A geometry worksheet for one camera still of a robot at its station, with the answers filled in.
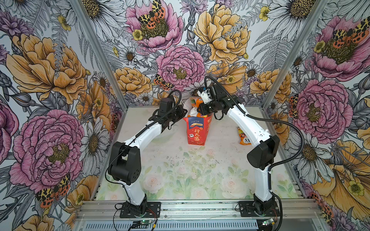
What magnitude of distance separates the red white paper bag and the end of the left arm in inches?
0.8

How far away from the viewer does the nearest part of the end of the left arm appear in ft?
2.13

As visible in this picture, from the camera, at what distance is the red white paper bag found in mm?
838
